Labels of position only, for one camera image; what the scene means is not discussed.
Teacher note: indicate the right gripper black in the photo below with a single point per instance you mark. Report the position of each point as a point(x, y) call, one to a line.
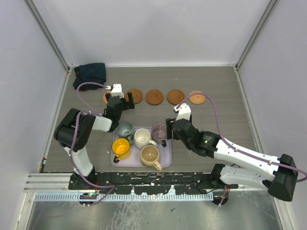
point(169, 123)

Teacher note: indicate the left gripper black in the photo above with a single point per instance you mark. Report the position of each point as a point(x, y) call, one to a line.
point(127, 105)

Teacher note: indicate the woven rattan coaster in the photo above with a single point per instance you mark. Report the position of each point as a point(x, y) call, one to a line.
point(197, 97)
point(104, 97)

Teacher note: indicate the purple transparent mug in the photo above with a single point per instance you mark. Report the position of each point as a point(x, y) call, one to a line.
point(159, 133)

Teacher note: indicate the brown wooden coaster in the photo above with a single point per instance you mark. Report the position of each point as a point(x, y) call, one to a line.
point(175, 96)
point(154, 97)
point(136, 94)

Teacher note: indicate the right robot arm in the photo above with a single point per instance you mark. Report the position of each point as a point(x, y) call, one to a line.
point(277, 175)

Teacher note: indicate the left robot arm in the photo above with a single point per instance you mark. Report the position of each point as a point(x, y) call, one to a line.
point(74, 130)

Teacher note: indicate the grey-green ceramic mug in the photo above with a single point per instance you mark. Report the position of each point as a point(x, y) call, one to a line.
point(126, 130)

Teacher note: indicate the white ceramic mug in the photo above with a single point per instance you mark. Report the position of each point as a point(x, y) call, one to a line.
point(142, 138)

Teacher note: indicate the dark blue folded cloth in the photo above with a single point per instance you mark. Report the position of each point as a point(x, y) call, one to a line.
point(94, 72)

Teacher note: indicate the beige ceramic mug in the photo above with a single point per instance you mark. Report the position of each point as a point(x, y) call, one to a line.
point(150, 157)

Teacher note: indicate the yellow transparent mug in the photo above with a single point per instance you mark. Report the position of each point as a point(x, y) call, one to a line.
point(122, 149)

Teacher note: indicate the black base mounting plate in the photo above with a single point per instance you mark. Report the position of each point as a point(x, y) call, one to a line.
point(153, 183)

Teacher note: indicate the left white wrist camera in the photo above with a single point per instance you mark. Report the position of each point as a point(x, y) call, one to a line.
point(116, 90)

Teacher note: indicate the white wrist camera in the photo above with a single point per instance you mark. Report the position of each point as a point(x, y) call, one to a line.
point(183, 111)
point(116, 90)

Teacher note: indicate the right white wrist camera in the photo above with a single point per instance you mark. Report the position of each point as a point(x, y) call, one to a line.
point(183, 111)

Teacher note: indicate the slotted cable duct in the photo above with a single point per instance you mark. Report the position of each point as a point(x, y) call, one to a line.
point(78, 196)

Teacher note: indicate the aluminium front rail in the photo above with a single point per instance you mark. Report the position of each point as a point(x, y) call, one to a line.
point(49, 182)

